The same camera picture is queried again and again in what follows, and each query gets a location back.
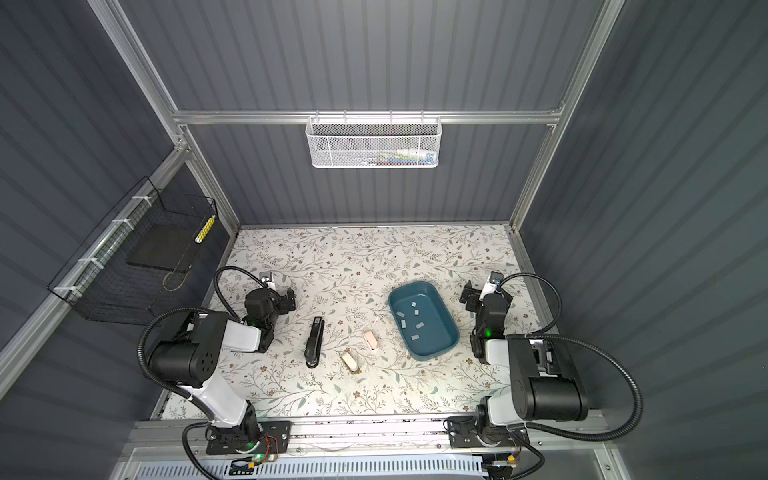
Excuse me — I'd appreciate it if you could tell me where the black flat pad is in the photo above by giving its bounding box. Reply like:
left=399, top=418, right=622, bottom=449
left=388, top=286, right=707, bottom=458
left=126, top=224, right=202, bottom=273

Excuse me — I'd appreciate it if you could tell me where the black wire basket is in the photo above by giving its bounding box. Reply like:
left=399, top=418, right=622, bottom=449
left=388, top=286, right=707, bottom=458
left=48, top=183, right=220, bottom=325

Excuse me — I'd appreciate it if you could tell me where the white wire mesh basket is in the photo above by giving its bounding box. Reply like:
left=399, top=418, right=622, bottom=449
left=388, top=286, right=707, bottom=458
left=305, top=116, right=443, bottom=169

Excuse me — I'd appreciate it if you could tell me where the yellow marker pen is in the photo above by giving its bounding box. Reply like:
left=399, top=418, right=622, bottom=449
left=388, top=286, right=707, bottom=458
left=194, top=215, right=216, bottom=244

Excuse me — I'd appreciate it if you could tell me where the beige mini stapler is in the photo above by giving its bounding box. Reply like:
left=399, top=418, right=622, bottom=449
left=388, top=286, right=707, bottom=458
left=341, top=351, right=360, bottom=374

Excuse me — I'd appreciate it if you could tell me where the white slotted cable duct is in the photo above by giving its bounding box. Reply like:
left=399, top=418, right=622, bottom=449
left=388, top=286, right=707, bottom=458
left=134, top=457, right=487, bottom=480

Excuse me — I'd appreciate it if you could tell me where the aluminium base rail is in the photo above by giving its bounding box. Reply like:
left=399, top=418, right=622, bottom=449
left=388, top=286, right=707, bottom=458
left=128, top=413, right=607, bottom=457

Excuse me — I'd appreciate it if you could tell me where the black stapler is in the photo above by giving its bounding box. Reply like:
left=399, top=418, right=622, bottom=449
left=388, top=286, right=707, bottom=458
left=304, top=316, right=325, bottom=369

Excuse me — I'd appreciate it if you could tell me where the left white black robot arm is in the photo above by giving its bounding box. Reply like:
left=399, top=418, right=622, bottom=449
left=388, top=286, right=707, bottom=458
left=137, top=265, right=296, bottom=463

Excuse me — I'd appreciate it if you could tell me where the pink mini stapler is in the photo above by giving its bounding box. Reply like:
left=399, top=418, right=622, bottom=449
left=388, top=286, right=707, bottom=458
left=363, top=331, right=379, bottom=350

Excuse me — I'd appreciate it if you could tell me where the teal plastic tray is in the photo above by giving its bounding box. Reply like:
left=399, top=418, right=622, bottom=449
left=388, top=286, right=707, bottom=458
left=388, top=281, right=460, bottom=361

